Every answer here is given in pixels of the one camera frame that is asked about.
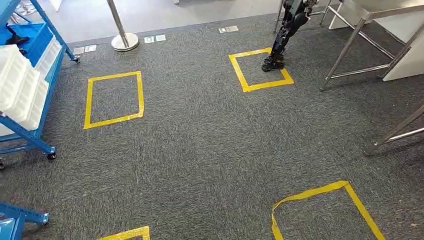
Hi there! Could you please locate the yellow floor tape square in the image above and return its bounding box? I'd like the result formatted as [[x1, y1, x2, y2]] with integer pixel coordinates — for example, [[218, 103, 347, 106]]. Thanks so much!
[[98, 225, 151, 240]]

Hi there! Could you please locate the chrome stanchion post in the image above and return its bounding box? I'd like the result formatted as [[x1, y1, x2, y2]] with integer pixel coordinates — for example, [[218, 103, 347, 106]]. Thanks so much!
[[105, 0, 140, 53]]

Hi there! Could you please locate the black humanoid robot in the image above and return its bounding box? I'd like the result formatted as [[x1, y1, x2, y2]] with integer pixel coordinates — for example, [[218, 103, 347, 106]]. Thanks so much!
[[261, 0, 321, 73]]

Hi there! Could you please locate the black part in bin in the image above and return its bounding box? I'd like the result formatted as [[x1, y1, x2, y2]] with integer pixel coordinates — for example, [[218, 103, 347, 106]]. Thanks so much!
[[4, 24, 31, 48]]

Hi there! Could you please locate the white plastic tray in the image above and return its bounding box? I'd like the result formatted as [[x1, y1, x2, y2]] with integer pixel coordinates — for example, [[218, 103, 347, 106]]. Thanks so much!
[[0, 44, 30, 112], [34, 35, 63, 80], [4, 67, 43, 123], [18, 78, 51, 132]]

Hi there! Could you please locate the white partition panel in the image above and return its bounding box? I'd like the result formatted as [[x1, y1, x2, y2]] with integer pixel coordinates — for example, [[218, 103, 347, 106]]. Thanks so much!
[[327, 1, 361, 31], [382, 18, 424, 83]]

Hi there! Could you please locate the blue plastic bin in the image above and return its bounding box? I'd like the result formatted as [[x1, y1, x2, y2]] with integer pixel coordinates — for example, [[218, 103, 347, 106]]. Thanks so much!
[[8, 22, 55, 68]]

